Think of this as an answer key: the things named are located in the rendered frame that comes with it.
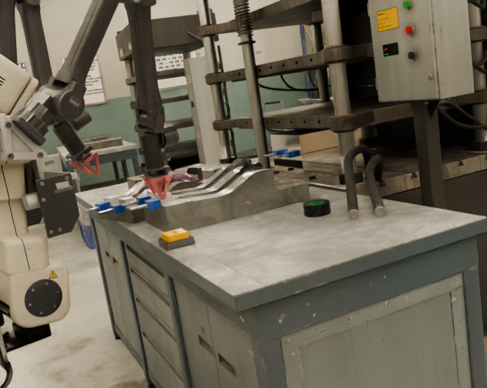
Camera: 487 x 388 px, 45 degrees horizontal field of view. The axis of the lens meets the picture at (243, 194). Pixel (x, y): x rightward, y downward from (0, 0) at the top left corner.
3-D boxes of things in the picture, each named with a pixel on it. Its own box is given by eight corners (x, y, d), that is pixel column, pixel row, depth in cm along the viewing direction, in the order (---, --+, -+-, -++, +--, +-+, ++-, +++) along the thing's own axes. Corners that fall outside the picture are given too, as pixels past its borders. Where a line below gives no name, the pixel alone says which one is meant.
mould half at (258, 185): (169, 235, 176) (161, 192, 174) (146, 222, 200) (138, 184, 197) (310, 199, 196) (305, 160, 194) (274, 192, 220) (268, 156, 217)
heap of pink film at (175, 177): (153, 199, 210) (149, 177, 209) (128, 196, 223) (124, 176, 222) (208, 182, 227) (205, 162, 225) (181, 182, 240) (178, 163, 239)
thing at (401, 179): (351, 205, 213) (348, 185, 211) (215, 177, 330) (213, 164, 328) (515, 161, 246) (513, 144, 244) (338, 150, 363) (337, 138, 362)
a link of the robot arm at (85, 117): (38, 112, 193) (47, 110, 186) (64, 92, 198) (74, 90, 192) (59, 141, 198) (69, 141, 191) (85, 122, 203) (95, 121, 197)
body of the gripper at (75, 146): (81, 149, 204) (69, 132, 201) (95, 148, 196) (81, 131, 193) (68, 160, 201) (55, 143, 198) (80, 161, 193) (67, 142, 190)
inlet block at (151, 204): (133, 219, 177) (129, 202, 176) (128, 216, 182) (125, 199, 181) (173, 209, 182) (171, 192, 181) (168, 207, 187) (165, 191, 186)
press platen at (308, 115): (350, 165, 209) (344, 116, 206) (214, 152, 326) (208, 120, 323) (515, 127, 242) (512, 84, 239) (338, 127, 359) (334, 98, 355)
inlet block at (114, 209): (104, 222, 198) (101, 206, 197) (97, 220, 202) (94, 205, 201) (136, 212, 207) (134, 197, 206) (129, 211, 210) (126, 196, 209)
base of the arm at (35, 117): (0, 122, 146) (15, 120, 137) (21, 99, 149) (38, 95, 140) (26, 145, 150) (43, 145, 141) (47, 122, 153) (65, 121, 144)
